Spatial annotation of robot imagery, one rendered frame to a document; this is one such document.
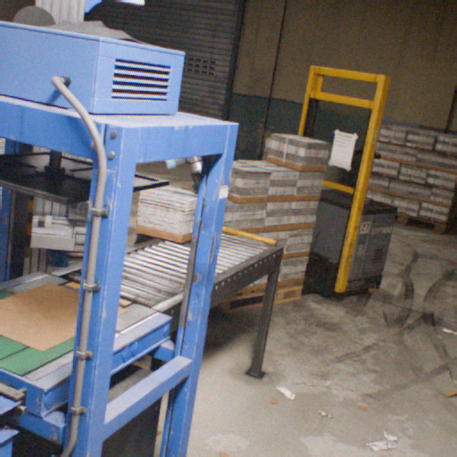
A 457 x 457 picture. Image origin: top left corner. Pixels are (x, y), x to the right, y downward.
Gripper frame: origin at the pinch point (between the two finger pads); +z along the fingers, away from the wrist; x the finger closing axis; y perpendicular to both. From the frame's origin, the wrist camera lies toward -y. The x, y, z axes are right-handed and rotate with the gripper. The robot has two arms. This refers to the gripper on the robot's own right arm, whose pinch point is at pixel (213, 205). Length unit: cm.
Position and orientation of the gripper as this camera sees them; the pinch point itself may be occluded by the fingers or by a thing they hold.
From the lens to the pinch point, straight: 337.1
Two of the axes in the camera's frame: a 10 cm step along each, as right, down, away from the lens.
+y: -8.5, 2.7, 4.5
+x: -4.3, 1.6, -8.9
